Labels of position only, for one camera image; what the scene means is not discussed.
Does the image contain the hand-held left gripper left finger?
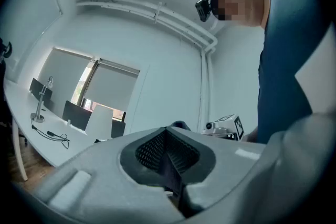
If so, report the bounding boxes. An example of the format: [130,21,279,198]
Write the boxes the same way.
[33,127,184,224]

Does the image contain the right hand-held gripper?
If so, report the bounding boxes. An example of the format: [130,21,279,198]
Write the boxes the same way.
[202,114,246,142]

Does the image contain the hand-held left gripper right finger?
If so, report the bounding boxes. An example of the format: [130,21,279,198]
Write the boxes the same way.
[166,110,336,224]

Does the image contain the white table lamp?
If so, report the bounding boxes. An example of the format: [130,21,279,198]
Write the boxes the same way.
[86,104,114,143]

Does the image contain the long dark desk divider panel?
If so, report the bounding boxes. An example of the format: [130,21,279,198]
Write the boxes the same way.
[62,100,127,139]

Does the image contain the silver gooseneck lamp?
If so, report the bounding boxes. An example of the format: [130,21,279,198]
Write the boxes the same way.
[30,76,55,123]

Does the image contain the dark grey panel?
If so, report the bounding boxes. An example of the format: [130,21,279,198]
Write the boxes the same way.
[28,78,53,111]

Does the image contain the dark framed window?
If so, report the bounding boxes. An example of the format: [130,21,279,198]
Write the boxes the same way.
[75,59,127,123]

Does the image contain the grey roller blind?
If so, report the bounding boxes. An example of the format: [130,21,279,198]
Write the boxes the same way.
[83,59,140,113]
[38,47,95,111]

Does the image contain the person's dark blue shirt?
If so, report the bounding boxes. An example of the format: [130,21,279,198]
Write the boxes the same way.
[257,0,331,145]

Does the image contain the black office chair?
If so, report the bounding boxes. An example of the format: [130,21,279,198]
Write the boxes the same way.
[0,36,13,126]

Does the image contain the person's head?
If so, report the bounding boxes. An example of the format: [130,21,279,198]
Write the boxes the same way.
[209,0,271,29]

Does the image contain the black power cord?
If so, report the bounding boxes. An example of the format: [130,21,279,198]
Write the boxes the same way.
[30,118,71,150]

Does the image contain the black head camera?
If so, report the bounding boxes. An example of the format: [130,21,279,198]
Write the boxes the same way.
[195,0,213,23]

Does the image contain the white wall pipes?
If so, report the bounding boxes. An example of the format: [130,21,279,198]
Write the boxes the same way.
[75,0,218,134]

